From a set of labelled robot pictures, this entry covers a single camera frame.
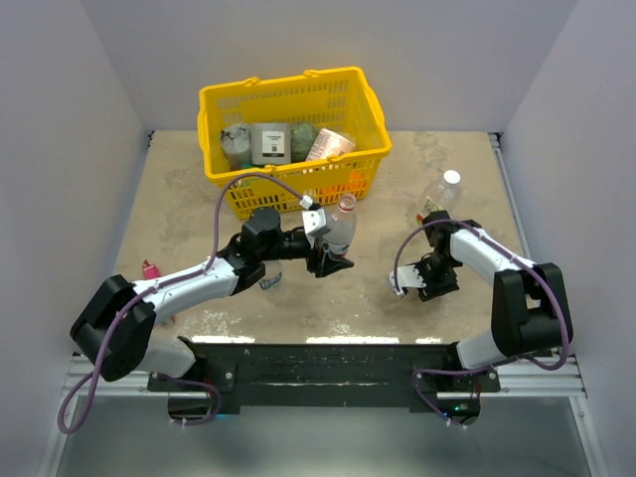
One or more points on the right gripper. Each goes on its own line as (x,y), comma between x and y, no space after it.
(436,288)

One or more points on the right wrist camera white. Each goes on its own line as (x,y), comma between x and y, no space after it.
(403,279)

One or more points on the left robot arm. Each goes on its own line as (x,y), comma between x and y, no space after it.
(115,330)

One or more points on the blue label water bottle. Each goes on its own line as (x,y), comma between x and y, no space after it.
(272,277)

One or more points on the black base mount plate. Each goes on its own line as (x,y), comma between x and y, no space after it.
(326,375)

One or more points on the grey box with label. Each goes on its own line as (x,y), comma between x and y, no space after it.
(270,143)

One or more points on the white bottle cap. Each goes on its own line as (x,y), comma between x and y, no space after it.
(451,177)

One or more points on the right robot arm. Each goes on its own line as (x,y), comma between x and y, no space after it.
(529,311)

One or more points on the green round vegetable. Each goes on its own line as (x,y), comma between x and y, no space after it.
(302,138)

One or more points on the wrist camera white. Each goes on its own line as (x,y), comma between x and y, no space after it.
(314,218)
(403,279)

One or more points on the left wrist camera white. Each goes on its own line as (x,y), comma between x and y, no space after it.
(314,218)

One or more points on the pink printed package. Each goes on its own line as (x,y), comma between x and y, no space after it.
(329,144)

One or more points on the orange item in basket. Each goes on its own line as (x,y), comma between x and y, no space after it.
(357,183)

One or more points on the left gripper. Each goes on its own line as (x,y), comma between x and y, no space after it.
(324,264)

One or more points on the pink snack packet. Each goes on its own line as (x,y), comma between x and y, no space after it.
(150,270)

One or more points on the large clear square bottle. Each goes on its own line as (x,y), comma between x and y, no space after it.
(438,196)

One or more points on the red label water bottle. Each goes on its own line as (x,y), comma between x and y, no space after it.
(342,226)

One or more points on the yellow plastic basket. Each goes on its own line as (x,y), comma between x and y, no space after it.
(340,100)

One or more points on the grey crumpled can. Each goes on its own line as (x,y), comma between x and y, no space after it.
(236,144)

